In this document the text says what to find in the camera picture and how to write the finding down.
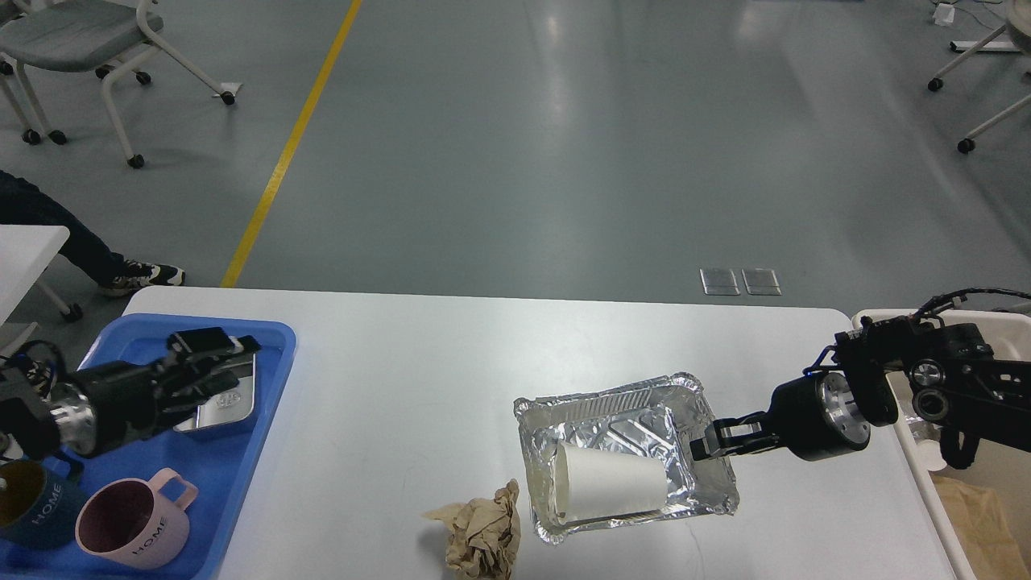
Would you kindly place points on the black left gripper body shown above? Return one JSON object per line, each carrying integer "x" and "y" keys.
{"x": 101, "y": 409}

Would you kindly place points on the beige plastic bin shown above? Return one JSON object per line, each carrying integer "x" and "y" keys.
{"x": 981, "y": 513}

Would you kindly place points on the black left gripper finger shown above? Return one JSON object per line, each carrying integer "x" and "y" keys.
{"x": 182, "y": 403}
{"x": 209, "y": 350}

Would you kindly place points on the left metal floor plate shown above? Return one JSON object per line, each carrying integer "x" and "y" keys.
{"x": 719, "y": 281}

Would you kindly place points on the brown paper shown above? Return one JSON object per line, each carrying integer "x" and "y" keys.
{"x": 483, "y": 534}

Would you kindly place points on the white side table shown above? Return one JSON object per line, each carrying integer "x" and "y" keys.
{"x": 26, "y": 251}

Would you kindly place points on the white paper cup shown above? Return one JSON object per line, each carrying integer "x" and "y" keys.
{"x": 598, "y": 484}

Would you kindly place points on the right metal floor plate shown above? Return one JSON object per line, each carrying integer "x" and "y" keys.
{"x": 761, "y": 281}

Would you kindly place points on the aluminium foil tray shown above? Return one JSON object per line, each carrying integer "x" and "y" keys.
{"x": 655, "y": 418}

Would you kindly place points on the pink ribbed mug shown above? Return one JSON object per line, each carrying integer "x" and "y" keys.
{"x": 138, "y": 523}

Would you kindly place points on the grey office chair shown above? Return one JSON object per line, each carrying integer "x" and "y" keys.
{"x": 82, "y": 36}

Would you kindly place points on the dark blue mug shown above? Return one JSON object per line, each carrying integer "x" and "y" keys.
{"x": 39, "y": 508}

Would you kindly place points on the stainless steel rectangular tin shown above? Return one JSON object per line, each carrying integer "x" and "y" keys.
{"x": 229, "y": 413}

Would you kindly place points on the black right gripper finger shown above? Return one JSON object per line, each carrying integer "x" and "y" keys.
{"x": 753, "y": 424}
{"x": 705, "y": 448}

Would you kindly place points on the person in dark trousers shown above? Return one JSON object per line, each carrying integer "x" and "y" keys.
{"x": 24, "y": 204}

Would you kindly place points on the metal floor plate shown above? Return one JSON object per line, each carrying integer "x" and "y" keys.
{"x": 719, "y": 281}
{"x": 761, "y": 281}

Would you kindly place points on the blue plastic tray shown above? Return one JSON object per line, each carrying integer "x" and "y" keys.
{"x": 221, "y": 463}

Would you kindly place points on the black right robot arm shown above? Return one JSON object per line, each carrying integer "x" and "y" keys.
{"x": 957, "y": 383}

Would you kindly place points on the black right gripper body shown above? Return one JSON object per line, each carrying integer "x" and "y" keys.
{"x": 815, "y": 417}

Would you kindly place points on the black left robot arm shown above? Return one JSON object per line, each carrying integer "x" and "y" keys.
{"x": 25, "y": 415}

